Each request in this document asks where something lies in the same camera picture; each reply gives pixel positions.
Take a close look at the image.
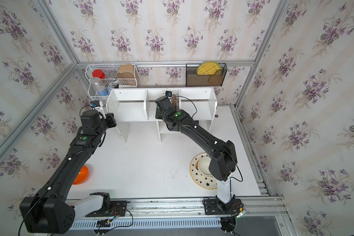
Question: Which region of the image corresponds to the white wooden bookshelf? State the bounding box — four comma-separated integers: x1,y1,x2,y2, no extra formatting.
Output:
106,87,218,143

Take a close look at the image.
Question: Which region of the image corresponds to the brown striped cloth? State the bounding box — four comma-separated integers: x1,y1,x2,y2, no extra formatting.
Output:
170,96,179,110

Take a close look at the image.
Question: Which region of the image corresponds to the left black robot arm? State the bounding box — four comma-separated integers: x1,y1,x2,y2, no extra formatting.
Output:
19,109,117,234

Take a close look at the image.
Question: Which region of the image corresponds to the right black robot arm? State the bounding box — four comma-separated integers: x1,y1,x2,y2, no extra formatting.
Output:
155,96,238,209

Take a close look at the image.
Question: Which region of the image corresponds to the clear plastic water bottle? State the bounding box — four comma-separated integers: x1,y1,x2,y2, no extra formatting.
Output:
90,77,109,96

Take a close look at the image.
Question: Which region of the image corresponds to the brown cardboard box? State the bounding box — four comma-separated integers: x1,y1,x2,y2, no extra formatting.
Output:
116,64,139,87

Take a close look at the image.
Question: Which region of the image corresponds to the orange plastic bowl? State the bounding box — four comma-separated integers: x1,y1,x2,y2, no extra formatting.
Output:
73,165,89,185

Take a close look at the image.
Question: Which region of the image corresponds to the black mesh basket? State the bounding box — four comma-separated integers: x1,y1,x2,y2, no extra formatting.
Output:
185,63,228,87

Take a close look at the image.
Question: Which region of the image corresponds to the cream ceramic bowl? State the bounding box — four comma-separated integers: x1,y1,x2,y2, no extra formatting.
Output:
195,156,212,177

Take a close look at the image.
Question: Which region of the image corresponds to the brown round coaster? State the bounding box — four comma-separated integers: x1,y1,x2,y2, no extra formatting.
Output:
207,75,224,87

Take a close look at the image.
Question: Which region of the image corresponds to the yellow round woven mat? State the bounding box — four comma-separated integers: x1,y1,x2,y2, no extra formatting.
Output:
196,62,221,76

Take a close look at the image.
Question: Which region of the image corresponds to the star patterned plate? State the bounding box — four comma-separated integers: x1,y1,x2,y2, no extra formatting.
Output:
190,153,217,190

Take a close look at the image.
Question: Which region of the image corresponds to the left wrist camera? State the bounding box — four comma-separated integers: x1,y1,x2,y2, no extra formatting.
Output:
90,100,104,113

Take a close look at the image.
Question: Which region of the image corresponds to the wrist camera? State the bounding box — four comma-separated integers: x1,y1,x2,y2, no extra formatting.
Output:
90,100,104,113
165,90,173,98

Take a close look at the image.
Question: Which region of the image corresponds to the white wire basket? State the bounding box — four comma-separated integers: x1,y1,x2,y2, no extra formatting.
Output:
84,64,140,101

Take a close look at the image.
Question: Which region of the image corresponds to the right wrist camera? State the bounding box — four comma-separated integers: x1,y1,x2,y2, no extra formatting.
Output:
165,90,173,98

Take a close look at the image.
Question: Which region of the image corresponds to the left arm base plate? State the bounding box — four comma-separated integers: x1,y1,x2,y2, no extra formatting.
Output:
86,201,128,217

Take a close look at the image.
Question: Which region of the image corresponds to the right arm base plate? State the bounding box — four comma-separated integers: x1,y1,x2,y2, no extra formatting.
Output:
202,196,244,215

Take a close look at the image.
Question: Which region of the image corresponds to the aluminium mounting rail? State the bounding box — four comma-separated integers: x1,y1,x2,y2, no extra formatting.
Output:
41,196,290,220

